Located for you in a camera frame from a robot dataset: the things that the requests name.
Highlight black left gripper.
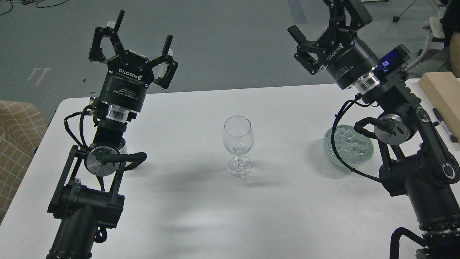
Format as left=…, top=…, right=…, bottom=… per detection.
left=89, top=10, right=178, bottom=112

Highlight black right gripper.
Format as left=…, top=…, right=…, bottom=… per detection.
left=287, top=0, right=380, bottom=90

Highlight steel double jigger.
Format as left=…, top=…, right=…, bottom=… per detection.
left=119, top=137, right=138, bottom=171

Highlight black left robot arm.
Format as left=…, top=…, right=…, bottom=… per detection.
left=46, top=10, right=179, bottom=259

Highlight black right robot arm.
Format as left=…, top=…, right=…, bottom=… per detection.
left=288, top=0, right=460, bottom=259

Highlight green bowl of ice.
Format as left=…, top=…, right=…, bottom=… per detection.
left=323, top=125, right=374, bottom=167

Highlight clear wine glass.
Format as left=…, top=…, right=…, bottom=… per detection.
left=223, top=116, right=254, bottom=177

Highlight white office chair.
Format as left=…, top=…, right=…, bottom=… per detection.
left=406, top=0, right=445, bottom=71

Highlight seated person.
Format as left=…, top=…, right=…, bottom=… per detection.
left=419, top=0, right=460, bottom=78

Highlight beige checkered chair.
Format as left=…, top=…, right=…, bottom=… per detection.
left=0, top=100, right=47, bottom=222

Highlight light wooden block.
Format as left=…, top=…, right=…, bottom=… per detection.
left=418, top=72, right=460, bottom=138

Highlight black marker pen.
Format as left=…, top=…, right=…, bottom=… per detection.
left=432, top=108, right=458, bottom=143

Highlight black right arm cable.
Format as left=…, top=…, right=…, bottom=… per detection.
left=331, top=97, right=382, bottom=182

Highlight black floor cables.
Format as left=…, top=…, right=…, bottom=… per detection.
left=0, top=0, right=69, bottom=15

